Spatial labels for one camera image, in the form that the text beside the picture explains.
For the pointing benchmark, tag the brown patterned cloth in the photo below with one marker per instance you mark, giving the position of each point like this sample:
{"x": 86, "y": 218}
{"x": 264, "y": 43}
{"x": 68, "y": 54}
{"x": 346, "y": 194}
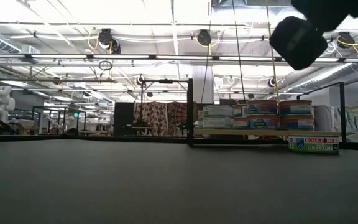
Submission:
{"x": 154, "y": 115}

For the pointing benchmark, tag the wooden shelf with black frame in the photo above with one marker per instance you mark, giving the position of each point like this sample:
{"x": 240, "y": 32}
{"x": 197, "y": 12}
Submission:
{"x": 253, "y": 132}

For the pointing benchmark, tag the black background stand bar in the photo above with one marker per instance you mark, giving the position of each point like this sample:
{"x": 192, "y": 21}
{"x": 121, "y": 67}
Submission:
{"x": 166, "y": 81}

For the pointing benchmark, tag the black computer case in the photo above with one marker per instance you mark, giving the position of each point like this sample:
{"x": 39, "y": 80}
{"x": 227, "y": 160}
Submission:
{"x": 225, "y": 101}

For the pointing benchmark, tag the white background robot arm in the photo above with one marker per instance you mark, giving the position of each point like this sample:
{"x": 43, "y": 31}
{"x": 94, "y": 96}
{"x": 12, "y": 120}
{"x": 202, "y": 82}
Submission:
{"x": 2, "y": 102}

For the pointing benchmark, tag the pale teal patterned cloth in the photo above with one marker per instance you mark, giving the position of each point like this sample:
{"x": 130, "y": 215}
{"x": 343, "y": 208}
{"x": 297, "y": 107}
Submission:
{"x": 357, "y": 119}

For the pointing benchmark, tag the pale hanging cloth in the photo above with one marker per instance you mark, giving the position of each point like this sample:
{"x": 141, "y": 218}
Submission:
{"x": 325, "y": 118}

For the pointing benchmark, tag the black panel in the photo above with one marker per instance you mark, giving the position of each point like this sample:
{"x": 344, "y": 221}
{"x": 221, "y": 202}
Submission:
{"x": 123, "y": 118}

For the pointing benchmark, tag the black table mat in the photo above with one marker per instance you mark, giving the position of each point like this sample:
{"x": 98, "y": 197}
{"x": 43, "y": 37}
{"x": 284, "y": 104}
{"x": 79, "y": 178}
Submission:
{"x": 104, "y": 186}

